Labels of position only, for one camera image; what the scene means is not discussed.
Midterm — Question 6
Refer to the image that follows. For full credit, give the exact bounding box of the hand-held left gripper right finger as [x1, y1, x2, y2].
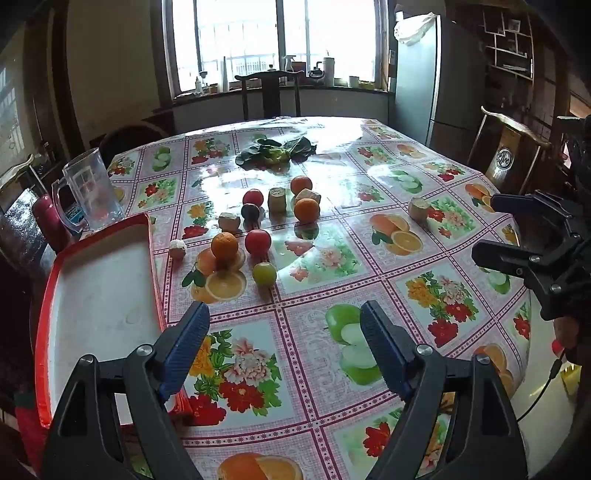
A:
[359, 300, 529, 480]

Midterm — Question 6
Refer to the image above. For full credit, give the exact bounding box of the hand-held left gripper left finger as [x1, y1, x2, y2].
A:
[41, 301, 212, 480]

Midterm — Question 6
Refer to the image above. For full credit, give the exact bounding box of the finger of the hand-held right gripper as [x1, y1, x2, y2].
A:
[471, 237, 588, 321]
[491, 188, 579, 241]

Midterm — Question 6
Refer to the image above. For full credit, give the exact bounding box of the red plastic tray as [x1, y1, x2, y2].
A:
[34, 212, 190, 430]

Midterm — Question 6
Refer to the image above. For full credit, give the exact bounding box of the person's right hand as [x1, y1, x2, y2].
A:
[553, 318, 581, 352]

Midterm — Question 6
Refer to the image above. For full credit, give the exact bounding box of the carved wooden chair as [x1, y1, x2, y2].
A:
[466, 106, 552, 197]

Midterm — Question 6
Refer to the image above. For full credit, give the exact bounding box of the floral fruit print tablecloth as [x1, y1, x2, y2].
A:
[81, 115, 532, 480]

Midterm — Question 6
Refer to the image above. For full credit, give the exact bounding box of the grey refrigerator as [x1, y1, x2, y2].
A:
[392, 14, 462, 148]

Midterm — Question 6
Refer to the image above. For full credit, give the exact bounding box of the clear glass mug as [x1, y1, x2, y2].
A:
[51, 148, 127, 232]

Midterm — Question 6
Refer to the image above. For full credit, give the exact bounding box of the red fuzzy cushion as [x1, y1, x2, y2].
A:
[14, 392, 47, 464]

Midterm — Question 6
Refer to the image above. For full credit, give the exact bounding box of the red thermos bottle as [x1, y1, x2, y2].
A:
[31, 194, 72, 252]

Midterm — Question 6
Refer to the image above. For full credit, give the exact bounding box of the leafy green vegetable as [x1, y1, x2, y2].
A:
[235, 136, 318, 169]

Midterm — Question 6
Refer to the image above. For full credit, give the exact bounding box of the white plastic bag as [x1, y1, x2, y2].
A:
[393, 13, 437, 45]

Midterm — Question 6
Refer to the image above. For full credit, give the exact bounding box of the round-backed wooden chair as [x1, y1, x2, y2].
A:
[98, 124, 174, 169]

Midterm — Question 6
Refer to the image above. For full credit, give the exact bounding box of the dark wooden chair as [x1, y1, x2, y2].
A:
[234, 71, 305, 121]

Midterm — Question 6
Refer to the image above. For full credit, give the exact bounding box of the black cable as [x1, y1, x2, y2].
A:
[515, 353, 566, 422]

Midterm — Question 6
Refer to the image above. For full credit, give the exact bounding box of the wooden wall shelf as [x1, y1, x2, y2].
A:
[480, 4, 536, 86]

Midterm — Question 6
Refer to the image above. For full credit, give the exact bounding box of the metal frame chair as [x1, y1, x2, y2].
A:
[0, 154, 61, 287]

